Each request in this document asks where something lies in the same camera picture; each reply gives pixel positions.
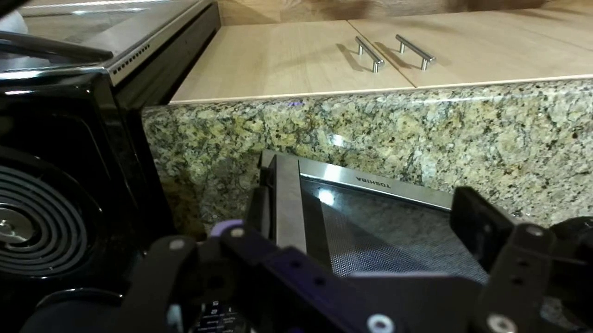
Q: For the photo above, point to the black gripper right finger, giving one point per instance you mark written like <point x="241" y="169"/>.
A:
<point x="519" y="278"/>

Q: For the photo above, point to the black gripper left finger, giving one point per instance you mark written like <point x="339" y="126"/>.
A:
<point x="297" y="271"/>

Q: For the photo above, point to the light wooden cabinet door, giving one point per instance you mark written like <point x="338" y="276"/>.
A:
<point x="506" y="49"/>
<point x="278" y="62"/>

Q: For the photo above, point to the stainless black microwave body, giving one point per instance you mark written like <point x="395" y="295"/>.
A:
<point x="62" y="117"/>

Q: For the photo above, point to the black stove burner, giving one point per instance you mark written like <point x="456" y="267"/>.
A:
<point x="43" y="215"/>

